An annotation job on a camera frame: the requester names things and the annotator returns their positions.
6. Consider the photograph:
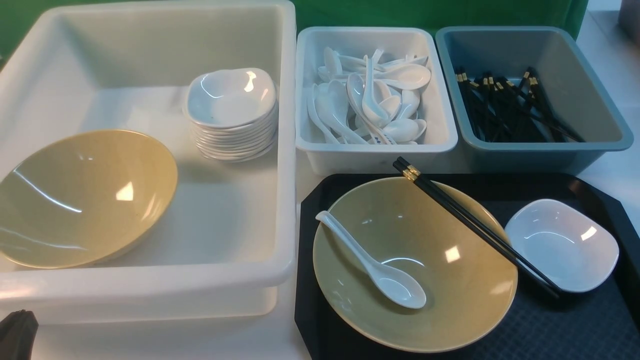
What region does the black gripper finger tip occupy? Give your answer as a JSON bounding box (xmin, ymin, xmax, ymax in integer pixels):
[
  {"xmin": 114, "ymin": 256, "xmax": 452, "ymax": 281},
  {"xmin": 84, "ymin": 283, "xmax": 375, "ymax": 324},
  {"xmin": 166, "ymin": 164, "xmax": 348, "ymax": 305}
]
[{"xmin": 0, "ymin": 309, "xmax": 39, "ymax": 360}]

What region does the white soup spoon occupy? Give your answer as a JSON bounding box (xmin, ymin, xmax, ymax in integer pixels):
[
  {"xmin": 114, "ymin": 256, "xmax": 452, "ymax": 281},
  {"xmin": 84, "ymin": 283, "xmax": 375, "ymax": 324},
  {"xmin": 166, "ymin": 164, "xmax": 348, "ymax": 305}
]
[{"xmin": 315, "ymin": 210, "xmax": 427, "ymax": 310}]

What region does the black chopstick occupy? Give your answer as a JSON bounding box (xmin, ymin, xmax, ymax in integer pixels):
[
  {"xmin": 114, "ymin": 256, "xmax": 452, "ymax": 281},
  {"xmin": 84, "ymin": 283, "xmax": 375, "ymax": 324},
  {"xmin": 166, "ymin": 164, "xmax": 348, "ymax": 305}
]
[
  {"xmin": 392, "ymin": 157, "xmax": 563, "ymax": 299},
  {"xmin": 397, "ymin": 156, "xmax": 565, "ymax": 292}
]

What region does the yellow noodle bowl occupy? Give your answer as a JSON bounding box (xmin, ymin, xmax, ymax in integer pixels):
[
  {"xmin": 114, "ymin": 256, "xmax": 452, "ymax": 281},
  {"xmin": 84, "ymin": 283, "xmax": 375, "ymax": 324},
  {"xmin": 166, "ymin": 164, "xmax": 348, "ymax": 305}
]
[
  {"xmin": 313, "ymin": 177, "xmax": 518, "ymax": 353},
  {"xmin": 1, "ymin": 129, "xmax": 179, "ymax": 269}
]

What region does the white square saucer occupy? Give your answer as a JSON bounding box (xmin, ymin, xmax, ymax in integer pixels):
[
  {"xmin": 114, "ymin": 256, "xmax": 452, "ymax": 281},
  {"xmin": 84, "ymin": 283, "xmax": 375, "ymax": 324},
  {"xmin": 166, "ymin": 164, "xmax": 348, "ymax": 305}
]
[{"xmin": 504, "ymin": 199, "xmax": 620, "ymax": 294}]

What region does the yellow noodle bowl in tub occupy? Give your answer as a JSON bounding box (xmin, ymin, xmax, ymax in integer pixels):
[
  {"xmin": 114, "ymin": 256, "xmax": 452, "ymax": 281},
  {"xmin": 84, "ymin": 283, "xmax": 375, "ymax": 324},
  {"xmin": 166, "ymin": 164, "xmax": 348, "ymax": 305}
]
[{"xmin": 1, "ymin": 129, "xmax": 179, "ymax": 269}]

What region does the large white plastic tub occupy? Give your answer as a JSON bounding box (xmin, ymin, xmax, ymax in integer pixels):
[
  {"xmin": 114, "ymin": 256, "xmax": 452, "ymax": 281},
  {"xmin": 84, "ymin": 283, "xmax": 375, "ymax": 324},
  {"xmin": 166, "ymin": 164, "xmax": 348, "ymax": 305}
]
[{"xmin": 1, "ymin": 0, "xmax": 297, "ymax": 325}]

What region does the stack of white saucers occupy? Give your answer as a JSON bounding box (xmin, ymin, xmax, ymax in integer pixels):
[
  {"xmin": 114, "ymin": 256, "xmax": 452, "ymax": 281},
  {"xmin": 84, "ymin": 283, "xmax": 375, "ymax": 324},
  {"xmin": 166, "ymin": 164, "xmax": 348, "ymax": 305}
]
[{"xmin": 190, "ymin": 101, "xmax": 279, "ymax": 163}]

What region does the green backdrop cloth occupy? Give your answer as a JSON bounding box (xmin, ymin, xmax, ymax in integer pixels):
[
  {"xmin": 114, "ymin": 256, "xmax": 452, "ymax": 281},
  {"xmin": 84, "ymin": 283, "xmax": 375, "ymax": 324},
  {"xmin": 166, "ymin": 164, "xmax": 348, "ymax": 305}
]
[{"xmin": 0, "ymin": 0, "xmax": 588, "ymax": 62}]

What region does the white spoon bin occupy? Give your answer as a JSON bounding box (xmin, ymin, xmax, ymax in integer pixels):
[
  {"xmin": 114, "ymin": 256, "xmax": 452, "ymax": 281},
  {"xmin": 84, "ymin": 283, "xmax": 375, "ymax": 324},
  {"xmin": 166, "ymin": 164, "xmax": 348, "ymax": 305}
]
[{"xmin": 295, "ymin": 26, "xmax": 458, "ymax": 176}]

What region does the pile of white soup spoons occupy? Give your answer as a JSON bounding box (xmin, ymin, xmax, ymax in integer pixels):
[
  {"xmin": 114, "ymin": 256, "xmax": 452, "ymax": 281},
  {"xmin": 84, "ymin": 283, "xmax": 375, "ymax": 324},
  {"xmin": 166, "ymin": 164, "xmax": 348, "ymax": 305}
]
[{"xmin": 304, "ymin": 47, "xmax": 432, "ymax": 145}]

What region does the pile of black chopsticks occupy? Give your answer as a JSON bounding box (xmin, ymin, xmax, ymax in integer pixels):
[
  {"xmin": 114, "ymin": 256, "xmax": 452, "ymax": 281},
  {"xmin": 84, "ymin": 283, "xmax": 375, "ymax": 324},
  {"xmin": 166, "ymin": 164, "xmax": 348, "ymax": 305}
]
[{"xmin": 454, "ymin": 66, "xmax": 585, "ymax": 143}]

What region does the black serving tray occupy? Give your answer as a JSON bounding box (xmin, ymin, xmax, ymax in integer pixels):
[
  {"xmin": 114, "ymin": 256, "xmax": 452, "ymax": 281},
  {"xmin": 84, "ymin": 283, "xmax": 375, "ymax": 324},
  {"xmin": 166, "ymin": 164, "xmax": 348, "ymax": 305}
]
[{"xmin": 294, "ymin": 173, "xmax": 640, "ymax": 360}]

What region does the blue-grey chopstick bin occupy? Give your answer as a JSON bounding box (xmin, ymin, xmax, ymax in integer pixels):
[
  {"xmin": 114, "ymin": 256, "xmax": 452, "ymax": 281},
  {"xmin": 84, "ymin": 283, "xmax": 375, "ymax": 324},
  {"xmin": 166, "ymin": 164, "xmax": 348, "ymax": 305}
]
[{"xmin": 435, "ymin": 26, "xmax": 634, "ymax": 174}]

